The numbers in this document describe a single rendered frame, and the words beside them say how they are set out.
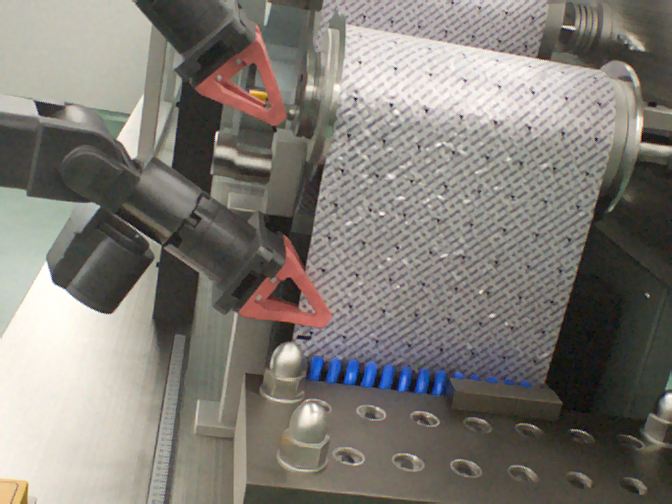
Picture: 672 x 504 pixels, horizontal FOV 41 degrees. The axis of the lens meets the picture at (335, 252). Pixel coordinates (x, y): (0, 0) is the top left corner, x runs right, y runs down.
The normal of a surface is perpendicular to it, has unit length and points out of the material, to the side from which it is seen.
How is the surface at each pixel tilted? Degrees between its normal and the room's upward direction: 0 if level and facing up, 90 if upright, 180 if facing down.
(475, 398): 90
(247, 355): 90
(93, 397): 0
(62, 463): 0
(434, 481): 0
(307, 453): 90
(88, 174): 94
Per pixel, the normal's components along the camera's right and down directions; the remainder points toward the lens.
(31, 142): 0.39, 0.38
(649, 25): -0.98, -0.14
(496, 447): 0.18, -0.93
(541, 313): 0.10, 0.34
